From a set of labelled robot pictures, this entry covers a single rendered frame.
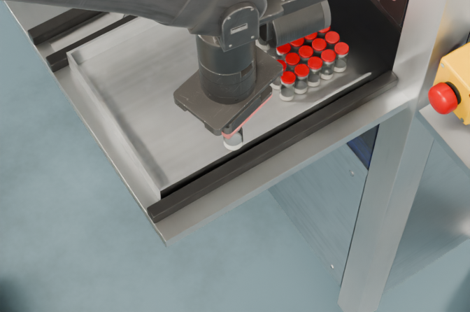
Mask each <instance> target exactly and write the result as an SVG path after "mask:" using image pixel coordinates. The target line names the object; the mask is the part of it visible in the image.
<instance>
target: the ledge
mask: <svg viewBox="0 0 470 312"><path fill-rule="evenodd" d="M417 119H418V120H419V121H420V122H421V123H422V125H423V126H424V127H425V128H426V129H427V131H428V132H429V133H430V134H431V135H432V136H433V137H434V138H435V139H436V141H437V142H438V143H439V144H440V146H441V147H442V148H443V149H444V150H445V151H446V152H447V153H448V154H449V156H450V157H451V158H452V159H453V160H454V162H455V163H456V164H457V165H458V167H459V168H460V169H461V170H463V172H464V173H465V174H466V175H467V177H468V178H469V179H470V124H468V125H465V124H464V123H463V122H462V121H461V120H460V119H459V118H458V117H457V116H456V115H455V114H454V113H453V111H452V112H450V113H449V114H447V115H442V114H439V113H437V112H436V111H435V110H434V109H433V107H432V105H431V104H429V105H428V106H425V107H424V108H422V109H420V110H419V111H418V115H417Z"/></svg>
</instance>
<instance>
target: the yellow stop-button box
mask: <svg viewBox="0 0 470 312"><path fill-rule="evenodd" d="M440 82H442V83H445V84H447V85H448V86H449V87H450V88H451V89H452V90H453V92H454V93H455V96H456V97H457V108H456V109H455V110H454V111H453V113H454V114H455V115H456V116H457V117H458V118H459V119H460V120H461V121H462V122H463V123H464V124H465V125H468V124H470V42H468V43H466V44H465V45H463V46H461V47H460V48H458V49H456V50H454V51H452V52H451V53H449V54H447V55H446V56H444V57H442V58H441V61H440V64H439V68H438V71H437V73H436V77H435V80H434V84H433V86H434V85H436V84H438V83H440Z"/></svg>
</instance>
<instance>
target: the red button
mask: <svg viewBox="0 0 470 312"><path fill-rule="evenodd" d="M428 99H429V102H430V104H431V105H432V107H433V109H434V110H435V111H436V112H437V113H439V114H442V115H447V114H449V113H450V112H452V111H454V110H455V109H456V108H457V97H456V96H455V93H454V92H453V90H452V89H451V88H450V87H449V86H448V85H447V84H445V83H442V82H440V83H438V84H436V85H434V86H433V87H431V88H430V89H429V91H428Z"/></svg>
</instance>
